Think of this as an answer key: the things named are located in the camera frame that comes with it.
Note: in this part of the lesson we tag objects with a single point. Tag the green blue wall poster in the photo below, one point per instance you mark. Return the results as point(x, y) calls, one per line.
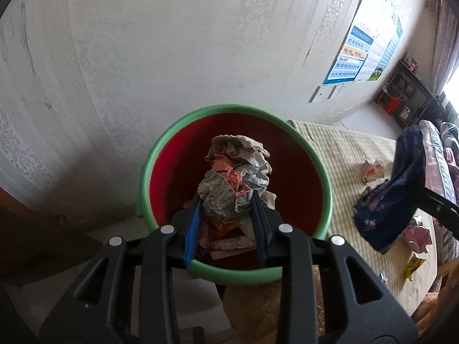
point(389, 46)

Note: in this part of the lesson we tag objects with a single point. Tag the white wall switch plate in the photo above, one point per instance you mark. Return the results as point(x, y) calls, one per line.
point(316, 94)

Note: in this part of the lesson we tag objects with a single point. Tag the white wall socket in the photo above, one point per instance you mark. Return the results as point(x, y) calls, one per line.
point(334, 91)

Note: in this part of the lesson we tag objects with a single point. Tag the red bucket with green rim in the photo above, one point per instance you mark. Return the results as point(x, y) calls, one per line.
point(172, 172)

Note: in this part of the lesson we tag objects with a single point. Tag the dark blue snack wrapper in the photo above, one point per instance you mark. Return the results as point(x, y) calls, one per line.
point(387, 208)

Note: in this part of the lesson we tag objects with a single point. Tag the blue letter wall poster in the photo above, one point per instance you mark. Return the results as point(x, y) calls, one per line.
point(346, 64)

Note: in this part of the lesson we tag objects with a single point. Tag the dark metal shelf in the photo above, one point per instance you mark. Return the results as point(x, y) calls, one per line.
point(405, 93)

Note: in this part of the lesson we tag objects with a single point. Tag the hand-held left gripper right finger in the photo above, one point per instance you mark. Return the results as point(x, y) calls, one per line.
point(260, 233)

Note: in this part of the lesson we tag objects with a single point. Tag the checked tablecloth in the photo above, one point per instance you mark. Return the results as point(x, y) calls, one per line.
point(344, 150)

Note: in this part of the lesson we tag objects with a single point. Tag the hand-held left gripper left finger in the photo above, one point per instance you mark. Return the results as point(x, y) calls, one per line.
point(193, 233)

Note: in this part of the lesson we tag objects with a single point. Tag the newspaper ball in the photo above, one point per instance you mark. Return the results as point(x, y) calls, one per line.
point(233, 179)

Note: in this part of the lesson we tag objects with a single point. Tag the yellow snack wrapper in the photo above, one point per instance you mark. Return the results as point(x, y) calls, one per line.
point(415, 266)

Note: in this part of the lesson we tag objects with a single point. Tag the small pink white wrapper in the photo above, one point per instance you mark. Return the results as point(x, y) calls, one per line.
point(373, 170)

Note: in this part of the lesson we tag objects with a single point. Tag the white paper scrap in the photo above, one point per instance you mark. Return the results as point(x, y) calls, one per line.
point(231, 247)

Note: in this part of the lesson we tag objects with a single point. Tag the red container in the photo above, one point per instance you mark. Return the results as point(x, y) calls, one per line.
point(391, 105)

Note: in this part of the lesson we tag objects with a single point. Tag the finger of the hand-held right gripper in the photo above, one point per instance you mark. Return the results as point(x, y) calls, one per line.
point(443, 211)

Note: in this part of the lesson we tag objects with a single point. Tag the purple grey quilt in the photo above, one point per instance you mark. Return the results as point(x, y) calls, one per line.
point(451, 143)

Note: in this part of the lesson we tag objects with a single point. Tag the peach fleece fabric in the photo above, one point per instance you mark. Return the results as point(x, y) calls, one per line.
point(258, 308)

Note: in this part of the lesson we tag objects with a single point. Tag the bed with checked cover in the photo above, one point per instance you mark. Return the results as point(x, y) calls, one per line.
point(435, 165)

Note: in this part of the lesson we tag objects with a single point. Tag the large pink snack wrapper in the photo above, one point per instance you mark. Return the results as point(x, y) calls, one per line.
point(417, 236)

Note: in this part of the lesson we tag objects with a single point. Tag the pink patterned curtain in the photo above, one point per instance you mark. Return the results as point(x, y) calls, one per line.
point(446, 43)

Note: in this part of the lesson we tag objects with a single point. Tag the white table wall poster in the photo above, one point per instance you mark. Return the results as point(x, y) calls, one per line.
point(373, 53)

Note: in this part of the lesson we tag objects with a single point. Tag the small red box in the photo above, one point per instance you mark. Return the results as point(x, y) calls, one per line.
point(410, 62)

